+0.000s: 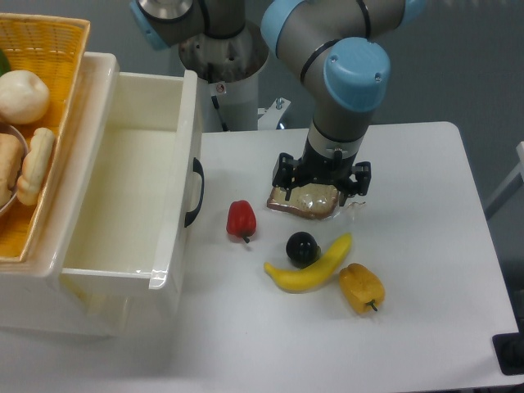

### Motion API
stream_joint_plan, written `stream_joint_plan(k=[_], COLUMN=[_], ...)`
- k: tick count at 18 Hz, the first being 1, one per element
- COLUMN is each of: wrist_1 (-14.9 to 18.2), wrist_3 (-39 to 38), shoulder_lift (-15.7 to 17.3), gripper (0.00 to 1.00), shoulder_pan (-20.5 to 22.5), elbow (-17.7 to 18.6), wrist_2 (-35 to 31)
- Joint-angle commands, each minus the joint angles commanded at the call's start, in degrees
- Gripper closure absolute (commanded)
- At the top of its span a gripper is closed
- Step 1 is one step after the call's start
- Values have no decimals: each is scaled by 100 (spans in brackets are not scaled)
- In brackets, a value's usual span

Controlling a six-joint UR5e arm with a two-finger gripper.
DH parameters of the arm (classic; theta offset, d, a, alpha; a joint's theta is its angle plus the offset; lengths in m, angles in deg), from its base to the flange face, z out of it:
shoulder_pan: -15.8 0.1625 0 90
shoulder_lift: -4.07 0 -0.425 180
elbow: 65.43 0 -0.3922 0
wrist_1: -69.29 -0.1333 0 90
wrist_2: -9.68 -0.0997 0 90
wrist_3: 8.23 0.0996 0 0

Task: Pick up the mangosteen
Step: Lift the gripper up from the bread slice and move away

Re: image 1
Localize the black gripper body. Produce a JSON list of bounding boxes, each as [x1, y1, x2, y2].
[[272, 142, 371, 191]]

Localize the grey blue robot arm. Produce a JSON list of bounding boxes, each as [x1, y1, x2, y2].
[[130, 1, 426, 201]]

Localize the dark purple mangosteen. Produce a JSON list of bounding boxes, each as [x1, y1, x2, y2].
[[286, 232, 321, 269]]

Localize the wrapped bread slice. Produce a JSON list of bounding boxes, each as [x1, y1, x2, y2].
[[266, 183, 339, 219]]

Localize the red bell pepper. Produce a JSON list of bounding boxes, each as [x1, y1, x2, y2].
[[226, 200, 257, 243]]

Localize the yellow banana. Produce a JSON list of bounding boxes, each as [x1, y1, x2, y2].
[[264, 233, 353, 292]]

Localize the yellow bell pepper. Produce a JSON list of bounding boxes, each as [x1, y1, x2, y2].
[[339, 263, 386, 314]]

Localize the white plastic drawer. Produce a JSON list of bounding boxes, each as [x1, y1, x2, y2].
[[62, 71, 201, 296]]

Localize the black device at table edge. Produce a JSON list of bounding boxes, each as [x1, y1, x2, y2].
[[492, 332, 523, 376]]

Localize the long beige bread roll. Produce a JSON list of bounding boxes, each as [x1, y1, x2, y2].
[[16, 128, 55, 206]]

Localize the white drawer cabinet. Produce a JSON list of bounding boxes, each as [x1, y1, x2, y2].
[[1, 52, 201, 336]]

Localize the yellow woven basket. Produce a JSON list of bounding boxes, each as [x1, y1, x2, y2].
[[1, 13, 90, 264]]

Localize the brown bread piece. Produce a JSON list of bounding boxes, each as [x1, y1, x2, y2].
[[0, 133, 24, 206]]

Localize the white round bun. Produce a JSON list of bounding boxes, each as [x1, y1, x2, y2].
[[1, 70, 51, 124]]

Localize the green vegetable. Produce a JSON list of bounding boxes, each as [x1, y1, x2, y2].
[[0, 50, 11, 76]]

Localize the black drawer handle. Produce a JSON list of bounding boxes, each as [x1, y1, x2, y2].
[[184, 157, 206, 228]]

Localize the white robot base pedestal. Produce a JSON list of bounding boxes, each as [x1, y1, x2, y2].
[[178, 23, 270, 133]]

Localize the white furniture frame right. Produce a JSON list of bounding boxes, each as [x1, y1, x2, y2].
[[484, 142, 523, 220]]

